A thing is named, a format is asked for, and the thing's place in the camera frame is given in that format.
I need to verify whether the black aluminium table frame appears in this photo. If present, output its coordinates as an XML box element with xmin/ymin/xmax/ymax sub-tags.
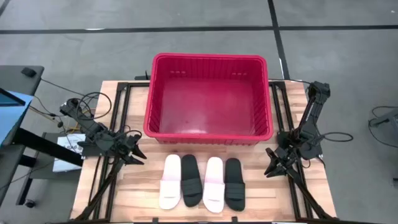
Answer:
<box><xmin>73</xmin><ymin>80</ymin><xmax>338</xmax><ymax>224</ymax></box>

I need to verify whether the white cardboard box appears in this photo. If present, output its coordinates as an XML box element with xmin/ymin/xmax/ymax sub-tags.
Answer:
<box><xmin>52</xmin><ymin>133</ymin><xmax>87</xmax><ymax>173</ymax></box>

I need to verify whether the red plastic bin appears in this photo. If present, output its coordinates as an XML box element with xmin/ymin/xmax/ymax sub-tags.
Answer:
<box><xmin>142</xmin><ymin>52</ymin><xmax>274</xmax><ymax>146</ymax></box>

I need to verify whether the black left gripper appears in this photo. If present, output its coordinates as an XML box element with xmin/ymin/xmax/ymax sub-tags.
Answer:
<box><xmin>104</xmin><ymin>130</ymin><xmax>148</xmax><ymax>166</ymax></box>

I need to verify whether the dark grey desk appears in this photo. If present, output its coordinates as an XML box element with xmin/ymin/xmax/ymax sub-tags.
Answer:
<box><xmin>0</xmin><ymin>65</ymin><xmax>84</xmax><ymax>208</ymax></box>

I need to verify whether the black slide sandal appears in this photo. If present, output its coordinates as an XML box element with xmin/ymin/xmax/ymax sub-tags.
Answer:
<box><xmin>224</xmin><ymin>157</ymin><xmax>246</xmax><ymax>212</ymax></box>
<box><xmin>180</xmin><ymin>154</ymin><xmax>203</xmax><ymax>208</ymax></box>

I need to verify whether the blue screen monitor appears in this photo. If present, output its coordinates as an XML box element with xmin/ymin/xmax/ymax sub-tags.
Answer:
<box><xmin>0</xmin><ymin>88</ymin><xmax>34</xmax><ymax>147</ymax></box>

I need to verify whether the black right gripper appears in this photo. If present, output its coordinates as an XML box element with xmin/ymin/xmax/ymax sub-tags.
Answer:
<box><xmin>264</xmin><ymin>145</ymin><xmax>301</xmax><ymax>179</ymax></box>

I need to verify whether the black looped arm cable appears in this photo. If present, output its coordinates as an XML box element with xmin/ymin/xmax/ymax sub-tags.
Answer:
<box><xmin>74</xmin><ymin>91</ymin><xmax>113</xmax><ymax>121</ymax></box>
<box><xmin>319</xmin><ymin>131</ymin><xmax>354</xmax><ymax>144</ymax></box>

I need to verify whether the white slide sandal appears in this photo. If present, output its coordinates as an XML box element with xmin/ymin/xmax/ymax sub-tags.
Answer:
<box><xmin>202</xmin><ymin>156</ymin><xmax>226</xmax><ymax>214</ymax></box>
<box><xmin>158</xmin><ymin>154</ymin><xmax>182</xmax><ymax>210</ymax></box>

